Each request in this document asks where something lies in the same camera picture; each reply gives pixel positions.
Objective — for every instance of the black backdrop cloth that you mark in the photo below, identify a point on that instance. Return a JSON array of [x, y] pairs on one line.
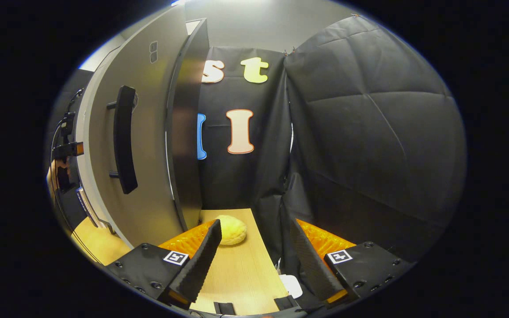
[[369, 154]]

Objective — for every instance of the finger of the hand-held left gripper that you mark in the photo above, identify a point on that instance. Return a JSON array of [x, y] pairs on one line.
[[80, 148]]

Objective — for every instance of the grey shoe cabinet door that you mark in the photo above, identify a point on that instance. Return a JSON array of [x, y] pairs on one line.
[[148, 132]]

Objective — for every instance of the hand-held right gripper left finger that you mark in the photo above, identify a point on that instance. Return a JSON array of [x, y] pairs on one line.
[[203, 260]]

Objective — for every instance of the white book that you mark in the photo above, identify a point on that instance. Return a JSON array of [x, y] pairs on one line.
[[86, 203]]

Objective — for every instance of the yellow plush toy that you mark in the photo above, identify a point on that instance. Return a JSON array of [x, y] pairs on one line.
[[234, 232]]

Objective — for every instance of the grey double-door shoe cabinet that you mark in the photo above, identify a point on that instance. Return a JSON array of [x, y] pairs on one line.
[[188, 132]]

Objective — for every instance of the small white object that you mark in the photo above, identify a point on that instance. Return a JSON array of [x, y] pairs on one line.
[[292, 286]]

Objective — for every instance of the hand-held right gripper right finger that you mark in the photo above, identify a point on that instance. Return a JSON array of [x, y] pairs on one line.
[[309, 265]]

